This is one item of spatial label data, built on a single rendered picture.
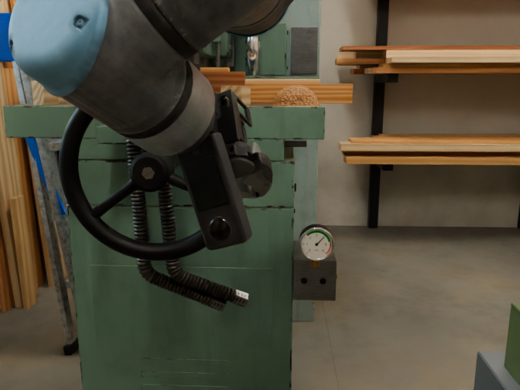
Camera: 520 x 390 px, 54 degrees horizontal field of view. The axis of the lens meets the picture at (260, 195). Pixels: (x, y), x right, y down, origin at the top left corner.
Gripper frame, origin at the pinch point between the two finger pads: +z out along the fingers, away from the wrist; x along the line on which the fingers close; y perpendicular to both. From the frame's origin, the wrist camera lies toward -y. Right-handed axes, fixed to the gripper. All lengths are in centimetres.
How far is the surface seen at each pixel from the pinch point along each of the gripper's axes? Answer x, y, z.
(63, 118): 38.6, 29.0, 7.0
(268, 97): 5.8, 33.9, 30.9
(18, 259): 145, 43, 97
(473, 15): -72, 175, 237
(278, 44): 4, 52, 39
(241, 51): 13, 54, 39
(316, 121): -4.6, 20.6, 23.4
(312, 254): 2.4, -1.9, 29.1
